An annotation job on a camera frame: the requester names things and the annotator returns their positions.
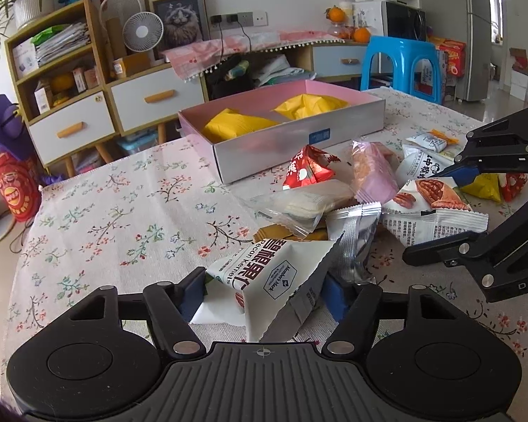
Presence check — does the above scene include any white pecan snack packet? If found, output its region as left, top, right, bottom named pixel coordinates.
left=189, top=238, right=343, bottom=344
left=381, top=177, right=489, bottom=248

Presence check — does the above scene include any brown cardboard box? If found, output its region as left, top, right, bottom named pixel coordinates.
left=113, top=53, right=152, bottom=77

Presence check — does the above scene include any white cake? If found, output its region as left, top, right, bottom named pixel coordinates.
left=245, top=179, right=357, bottom=236

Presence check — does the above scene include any glass jar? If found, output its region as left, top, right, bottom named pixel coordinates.
left=328, top=21, right=355, bottom=40

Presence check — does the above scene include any large white round fan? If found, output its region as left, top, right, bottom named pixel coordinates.
left=99, top=0, right=142, bottom=60

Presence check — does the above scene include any white microwave oven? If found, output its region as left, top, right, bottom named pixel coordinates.
left=352, top=0, right=427, bottom=39

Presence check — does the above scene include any white packet with black characters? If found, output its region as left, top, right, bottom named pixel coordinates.
left=395, top=143, right=456, bottom=185

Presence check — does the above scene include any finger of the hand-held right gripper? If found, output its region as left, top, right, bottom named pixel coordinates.
left=441, top=105, right=528, bottom=194
left=402, top=185, right=528, bottom=304

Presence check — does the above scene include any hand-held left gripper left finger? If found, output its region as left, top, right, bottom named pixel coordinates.
left=64, top=266, right=209, bottom=358

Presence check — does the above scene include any small white orange-ended packet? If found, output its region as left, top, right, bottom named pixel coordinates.
left=405, top=129, right=460, bottom=154

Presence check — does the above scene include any pink pastry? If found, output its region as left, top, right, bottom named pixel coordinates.
left=350, top=140, right=403, bottom=205

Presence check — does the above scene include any golden brown snack packet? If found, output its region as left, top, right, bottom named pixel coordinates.
left=252, top=222, right=331, bottom=243

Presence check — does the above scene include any small white box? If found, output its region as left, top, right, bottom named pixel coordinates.
left=34, top=83, right=54, bottom=115

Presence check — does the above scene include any wooden shelf cabinet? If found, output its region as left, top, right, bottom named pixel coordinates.
left=4, top=0, right=117, bottom=179

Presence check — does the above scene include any folded white cloth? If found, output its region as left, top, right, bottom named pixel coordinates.
left=251, top=55, right=318, bottom=89

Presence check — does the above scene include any shiny red snack packet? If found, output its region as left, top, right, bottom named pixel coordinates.
left=498, top=171, right=528, bottom=203

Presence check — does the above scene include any small white desk fan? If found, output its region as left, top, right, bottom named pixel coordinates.
left=123, top=11, right=164, bottom=53

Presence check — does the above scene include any red triangular snack packet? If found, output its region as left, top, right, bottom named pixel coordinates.
left=282, top=144, right=340, bottom=191

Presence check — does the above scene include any silver-edged snack packet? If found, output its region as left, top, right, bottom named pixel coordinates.
left=326, top=201, right=383, bottom=286

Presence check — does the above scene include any wall power socket row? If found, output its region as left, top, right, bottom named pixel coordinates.
left=209, top=10, right=268, bottom=28

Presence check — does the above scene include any orange toy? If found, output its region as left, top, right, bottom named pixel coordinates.
left=49, top=74, right=76, bottom=106

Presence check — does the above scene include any white flat box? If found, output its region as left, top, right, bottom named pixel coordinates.
left=13, top=39, right=39, bottom=75

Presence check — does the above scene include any stack of white boxes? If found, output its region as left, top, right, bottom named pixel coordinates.
left=508, top=47, right=528, bottom=100

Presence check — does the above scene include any low wooden drawer cabinet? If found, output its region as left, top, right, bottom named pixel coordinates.
left=103, top=37, right=375, bottom=161

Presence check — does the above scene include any silver refrigerator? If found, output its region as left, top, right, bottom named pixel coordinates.
left=460, top=0, right=498, bottom=103

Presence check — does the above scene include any framed cat picture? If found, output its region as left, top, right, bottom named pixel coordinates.
left=143, top=0, right=212, bottom=62

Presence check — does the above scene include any red round gift drum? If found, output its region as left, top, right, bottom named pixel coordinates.
left=0, top=152, right=42, bottom=223

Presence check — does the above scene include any purple plush toy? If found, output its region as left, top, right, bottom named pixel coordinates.
left=0, top=94, right=33, bottom=163

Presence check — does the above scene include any red printed carton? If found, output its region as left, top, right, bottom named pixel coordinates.
left=431, top=37, right=467, bottom=100

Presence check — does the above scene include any blue plastic stool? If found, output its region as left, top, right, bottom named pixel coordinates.
left=361, top=35, right=443, bottom=106

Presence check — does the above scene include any yellow triangular snack packet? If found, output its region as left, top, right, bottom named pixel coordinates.
left=460, top=173, right=505, bottom=203

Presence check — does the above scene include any clear storage box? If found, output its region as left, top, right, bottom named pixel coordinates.
left=115, top=134, right=160, bottom=158

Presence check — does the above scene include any pink printed cloth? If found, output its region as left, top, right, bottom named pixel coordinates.
left=162, top=28, right=348, bottom=82

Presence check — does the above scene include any stack of papers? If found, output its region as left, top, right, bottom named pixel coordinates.
left=31, top=22, right=92, bottom=68

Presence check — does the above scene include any pink cardboard box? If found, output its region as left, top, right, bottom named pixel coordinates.
left=177, top=80, right=385, bottom=184

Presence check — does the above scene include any small printed box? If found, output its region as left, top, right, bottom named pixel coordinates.
left=73, top=67, right=100, bottom=91

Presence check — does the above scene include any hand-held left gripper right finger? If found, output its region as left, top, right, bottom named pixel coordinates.
left=321, top=274, right=465, bottom=358

